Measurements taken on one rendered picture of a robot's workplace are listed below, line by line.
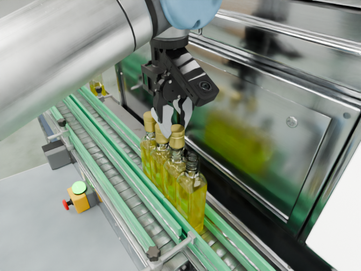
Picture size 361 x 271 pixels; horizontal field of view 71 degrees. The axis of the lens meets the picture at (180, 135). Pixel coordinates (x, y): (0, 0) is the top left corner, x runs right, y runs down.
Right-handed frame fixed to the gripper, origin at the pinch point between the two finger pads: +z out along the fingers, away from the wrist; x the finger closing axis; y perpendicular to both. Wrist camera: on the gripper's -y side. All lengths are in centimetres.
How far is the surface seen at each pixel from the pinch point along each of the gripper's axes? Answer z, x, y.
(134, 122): 30, -12, 49
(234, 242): 23.6, -3.5, -18.1
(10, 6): 65, -33, 586
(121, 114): 30, -11, 58
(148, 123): 3.0, 1.3, 10.3
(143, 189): 21.5, 6.4, 7.3
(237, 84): -9.2, -12.8, -4.3
